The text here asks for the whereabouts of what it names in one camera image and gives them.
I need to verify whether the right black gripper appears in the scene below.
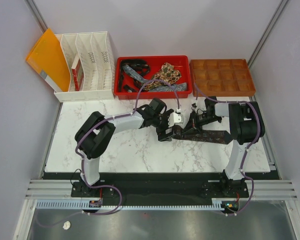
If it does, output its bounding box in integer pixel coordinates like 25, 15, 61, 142
181, 111, 221, 136

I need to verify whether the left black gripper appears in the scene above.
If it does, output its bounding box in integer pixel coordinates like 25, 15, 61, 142
151, 109, 176, 142

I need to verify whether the brown blue patterned tie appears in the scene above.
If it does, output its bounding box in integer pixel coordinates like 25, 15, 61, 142
172, 125, 233, 145

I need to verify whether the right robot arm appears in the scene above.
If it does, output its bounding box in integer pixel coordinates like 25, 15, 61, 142
180, 96, 265, 197

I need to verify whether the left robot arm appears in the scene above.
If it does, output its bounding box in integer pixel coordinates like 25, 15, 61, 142
74, 98, 179, 197

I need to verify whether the light blue paisley tie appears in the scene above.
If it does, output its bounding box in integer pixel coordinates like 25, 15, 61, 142
123, 65, 188, 92

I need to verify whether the orange compartment tray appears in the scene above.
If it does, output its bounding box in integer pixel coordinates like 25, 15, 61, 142
189, 59, 256, 97

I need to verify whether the floral beige green tie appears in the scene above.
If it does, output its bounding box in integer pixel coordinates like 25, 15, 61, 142
144, 62, 182, 91

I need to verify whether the red plastic tray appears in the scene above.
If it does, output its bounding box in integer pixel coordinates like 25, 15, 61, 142
113, 55, 193, 100

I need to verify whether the black dark tie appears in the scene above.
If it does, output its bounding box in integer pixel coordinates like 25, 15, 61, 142
118, 58, 151, 92

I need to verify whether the red book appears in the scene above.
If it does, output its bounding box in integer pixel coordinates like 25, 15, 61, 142
71, 53, 84, 91

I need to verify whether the white file organizer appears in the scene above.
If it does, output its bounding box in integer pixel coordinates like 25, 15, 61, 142
54, 31, 116, 103

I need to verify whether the white crumpled paper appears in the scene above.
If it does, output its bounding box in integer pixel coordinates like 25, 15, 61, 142
62, 221, 71, 230

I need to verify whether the orange folder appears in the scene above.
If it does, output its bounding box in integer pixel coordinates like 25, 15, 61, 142
25, 28, 71, 93

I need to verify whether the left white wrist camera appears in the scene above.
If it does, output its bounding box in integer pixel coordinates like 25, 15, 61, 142
168, 112, 184, 128

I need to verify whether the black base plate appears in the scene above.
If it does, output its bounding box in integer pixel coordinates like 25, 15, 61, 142
71, 172, 249, 200

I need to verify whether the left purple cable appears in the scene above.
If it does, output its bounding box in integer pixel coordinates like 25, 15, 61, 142
35, 79, 182, 228

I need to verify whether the grey cable duct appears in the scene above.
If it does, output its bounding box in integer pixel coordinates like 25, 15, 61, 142
35, 198, 238, 211

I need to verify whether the aluminium frame rail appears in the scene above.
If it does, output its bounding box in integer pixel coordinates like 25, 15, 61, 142
26, 180, 298, 201

